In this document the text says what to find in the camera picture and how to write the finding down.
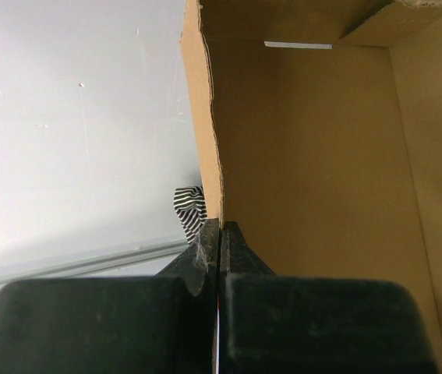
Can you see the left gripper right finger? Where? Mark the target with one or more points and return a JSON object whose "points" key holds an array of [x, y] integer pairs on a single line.
{"points": [[276, 324]]}

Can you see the left aluminium corner post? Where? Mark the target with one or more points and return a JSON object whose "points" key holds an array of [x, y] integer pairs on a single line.
{"points": [[98, 264]]}

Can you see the cardboard box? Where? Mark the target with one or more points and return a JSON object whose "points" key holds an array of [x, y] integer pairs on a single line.
{"points": [[319, 132]]}

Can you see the grey striped cloth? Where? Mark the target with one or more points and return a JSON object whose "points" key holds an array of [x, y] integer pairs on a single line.
{"points": [[190, 208]]}

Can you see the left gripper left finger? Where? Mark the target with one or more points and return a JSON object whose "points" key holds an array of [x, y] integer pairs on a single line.
{"points": [[164, 323]]}

